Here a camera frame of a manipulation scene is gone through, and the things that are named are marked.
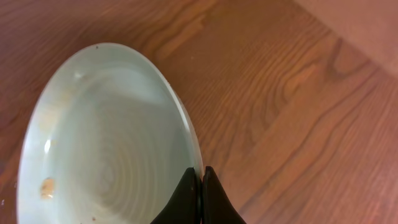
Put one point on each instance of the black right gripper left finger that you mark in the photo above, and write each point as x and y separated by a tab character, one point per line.
182	208

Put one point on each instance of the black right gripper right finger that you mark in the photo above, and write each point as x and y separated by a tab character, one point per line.
216	207

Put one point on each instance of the light green front plate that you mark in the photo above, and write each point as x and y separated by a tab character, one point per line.
108	142

